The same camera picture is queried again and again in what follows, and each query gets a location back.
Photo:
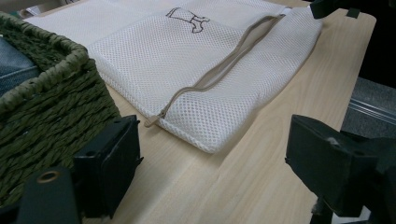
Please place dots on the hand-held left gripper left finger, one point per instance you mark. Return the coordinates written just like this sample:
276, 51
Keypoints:
109, 161

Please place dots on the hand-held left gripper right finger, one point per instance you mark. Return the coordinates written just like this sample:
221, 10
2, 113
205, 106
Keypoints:
327, 168

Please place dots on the green woven basket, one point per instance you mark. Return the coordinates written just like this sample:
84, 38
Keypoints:
62, 109

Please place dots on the white mesh laundry bag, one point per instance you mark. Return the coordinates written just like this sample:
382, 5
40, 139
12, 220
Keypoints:
155, 62

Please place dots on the blue denim garment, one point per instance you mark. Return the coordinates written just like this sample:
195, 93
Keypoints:
15, 68

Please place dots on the black curtain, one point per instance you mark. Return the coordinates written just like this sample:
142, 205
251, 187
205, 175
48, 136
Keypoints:
383, 46

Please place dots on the black tape piece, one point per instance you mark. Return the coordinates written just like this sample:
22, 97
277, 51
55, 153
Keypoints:
353, 13

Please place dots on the metal floor rail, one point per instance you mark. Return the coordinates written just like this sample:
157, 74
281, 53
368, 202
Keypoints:
373, 109

